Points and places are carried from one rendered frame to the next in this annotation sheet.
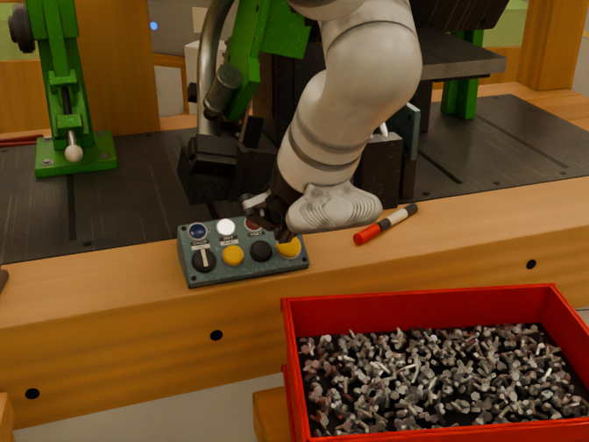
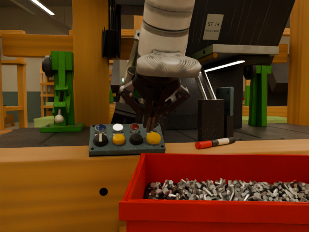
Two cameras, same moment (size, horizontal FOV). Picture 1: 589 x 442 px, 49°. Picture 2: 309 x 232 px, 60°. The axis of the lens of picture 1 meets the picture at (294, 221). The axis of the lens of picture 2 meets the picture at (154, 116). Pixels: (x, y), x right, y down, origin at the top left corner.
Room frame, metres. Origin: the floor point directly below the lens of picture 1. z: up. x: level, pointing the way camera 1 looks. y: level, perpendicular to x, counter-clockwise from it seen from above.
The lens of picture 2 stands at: (0.16, -0.07, 1.01)
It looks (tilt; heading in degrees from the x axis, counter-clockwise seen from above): 4 degrees down; 8
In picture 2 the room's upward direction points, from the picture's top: straight up
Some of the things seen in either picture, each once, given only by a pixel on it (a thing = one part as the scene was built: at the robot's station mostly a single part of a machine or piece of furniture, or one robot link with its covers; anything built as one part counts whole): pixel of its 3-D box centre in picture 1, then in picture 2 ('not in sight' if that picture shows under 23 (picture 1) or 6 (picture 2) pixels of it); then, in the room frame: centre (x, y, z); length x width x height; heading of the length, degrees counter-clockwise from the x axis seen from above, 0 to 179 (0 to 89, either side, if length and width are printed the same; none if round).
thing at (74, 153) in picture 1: (72, 141); (59, 114); (0.96, 0.35, 0.96); 0.06 x 0.03 x 0.06; 18
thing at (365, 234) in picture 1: (386, 223); (216, 142); (0.79, -0.13, 0.91); 0.13 x 0.02 x 0.02; 136
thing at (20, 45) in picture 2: not in sight; (157, 49); (1.39, 0.09, 1.23); 1.30 x 0.05 x 0.09; 108
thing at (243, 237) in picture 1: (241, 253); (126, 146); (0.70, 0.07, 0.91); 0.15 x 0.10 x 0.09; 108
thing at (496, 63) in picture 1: (382, 40); (212, 62); (0.97, -0.13, 1.11); 0.39 x 0.16 x 0.03; 18
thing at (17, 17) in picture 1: (20, 28); (47, 66); (1.03, 0.42, 1.12); 0.07 x 0.03 x 0.08; 18
